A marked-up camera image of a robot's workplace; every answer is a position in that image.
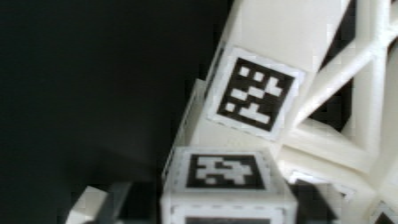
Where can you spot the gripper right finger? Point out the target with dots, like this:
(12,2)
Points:
(321,204)

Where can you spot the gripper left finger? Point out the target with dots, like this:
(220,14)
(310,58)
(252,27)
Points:
(97,206)

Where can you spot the white tagged cube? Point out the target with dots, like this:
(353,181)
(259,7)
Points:
(223,188)

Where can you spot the white chair back frame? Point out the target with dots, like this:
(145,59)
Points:
(298,96)

